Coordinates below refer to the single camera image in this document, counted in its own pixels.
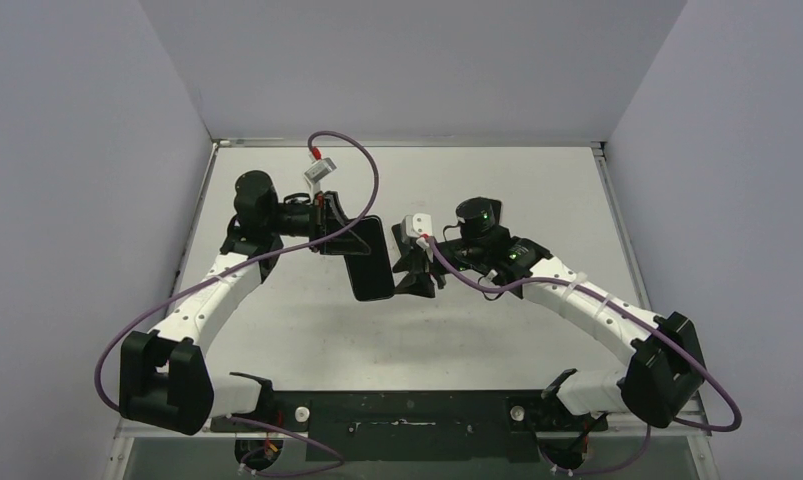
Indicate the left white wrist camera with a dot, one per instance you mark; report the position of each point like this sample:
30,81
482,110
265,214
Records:
320,168

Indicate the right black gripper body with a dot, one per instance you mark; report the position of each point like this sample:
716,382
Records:
433,263

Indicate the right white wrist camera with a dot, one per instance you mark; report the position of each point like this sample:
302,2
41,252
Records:
422,223

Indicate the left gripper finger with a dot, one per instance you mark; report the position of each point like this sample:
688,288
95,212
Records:
331,214
349,243

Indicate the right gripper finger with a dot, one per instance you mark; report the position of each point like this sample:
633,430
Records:
422,278
406,239

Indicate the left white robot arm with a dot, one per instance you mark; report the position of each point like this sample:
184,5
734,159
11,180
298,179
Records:
164,379

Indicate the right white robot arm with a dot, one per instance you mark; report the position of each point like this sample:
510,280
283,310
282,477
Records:
660,357

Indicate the black phone case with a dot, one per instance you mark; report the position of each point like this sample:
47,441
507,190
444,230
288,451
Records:
367,262

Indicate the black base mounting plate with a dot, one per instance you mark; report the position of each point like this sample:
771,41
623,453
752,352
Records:
430,425

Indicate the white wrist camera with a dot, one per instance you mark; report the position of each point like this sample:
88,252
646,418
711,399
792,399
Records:
320,168
422,223

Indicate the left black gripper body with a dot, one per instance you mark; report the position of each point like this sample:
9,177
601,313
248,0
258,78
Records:
296,219

